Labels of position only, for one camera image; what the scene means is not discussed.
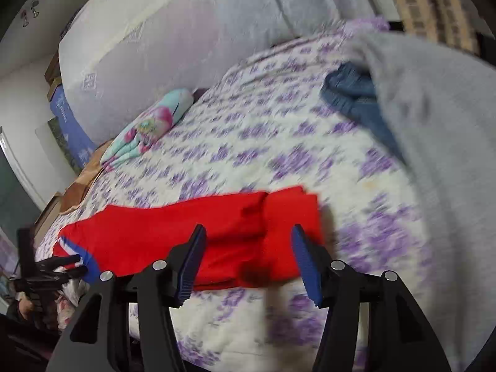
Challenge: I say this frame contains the white upright mattress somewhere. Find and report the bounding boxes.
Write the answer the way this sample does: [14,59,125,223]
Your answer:
[58,0,374,146]

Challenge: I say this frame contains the blue cardboard box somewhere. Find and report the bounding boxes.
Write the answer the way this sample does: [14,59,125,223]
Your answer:
[48,83,97,173]

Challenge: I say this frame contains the brown patterned blanket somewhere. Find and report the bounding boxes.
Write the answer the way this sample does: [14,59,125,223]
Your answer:
[378,0,479,57]

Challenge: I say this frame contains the blue denim garment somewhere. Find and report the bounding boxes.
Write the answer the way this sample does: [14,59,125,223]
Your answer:
[320,62,405,163]

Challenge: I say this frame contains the purple floral bedspread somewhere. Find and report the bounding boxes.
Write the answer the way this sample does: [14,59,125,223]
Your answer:
[34,19,435,372]

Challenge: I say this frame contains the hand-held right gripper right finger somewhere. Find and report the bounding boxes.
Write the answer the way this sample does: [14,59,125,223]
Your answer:
[291,224,452,372]

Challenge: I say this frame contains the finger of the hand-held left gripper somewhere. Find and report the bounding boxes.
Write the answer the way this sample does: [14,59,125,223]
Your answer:
[39,266,89,283]
[37,255,82,270]

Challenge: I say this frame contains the grey cloth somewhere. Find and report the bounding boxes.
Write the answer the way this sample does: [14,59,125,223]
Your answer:
[341,31,496,372]

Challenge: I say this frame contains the colourful printed pillow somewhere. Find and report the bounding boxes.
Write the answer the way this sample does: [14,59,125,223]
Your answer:
[100,88,193,172]

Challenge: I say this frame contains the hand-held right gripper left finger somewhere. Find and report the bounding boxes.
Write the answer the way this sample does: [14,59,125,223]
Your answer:
[46,224,207,372]

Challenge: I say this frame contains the red pants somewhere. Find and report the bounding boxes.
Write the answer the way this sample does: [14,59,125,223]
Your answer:
[52,186,325,291]

